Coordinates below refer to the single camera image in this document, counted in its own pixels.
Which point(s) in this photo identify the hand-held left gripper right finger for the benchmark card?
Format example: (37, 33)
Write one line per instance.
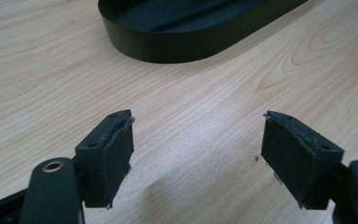
(295, 161)

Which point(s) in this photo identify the black oval tray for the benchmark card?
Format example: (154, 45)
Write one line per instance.
(167, 46)

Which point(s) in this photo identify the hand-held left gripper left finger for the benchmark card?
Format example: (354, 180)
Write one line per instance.
(112, 161)

